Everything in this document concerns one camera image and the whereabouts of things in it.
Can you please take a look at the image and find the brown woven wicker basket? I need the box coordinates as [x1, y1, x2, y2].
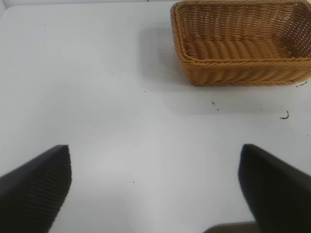
[170, 0, 311, 87]

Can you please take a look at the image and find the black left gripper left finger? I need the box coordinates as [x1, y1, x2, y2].
[0, 144, 73, 233]

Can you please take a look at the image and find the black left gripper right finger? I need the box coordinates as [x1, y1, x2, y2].
[238, 143, 311, 233]

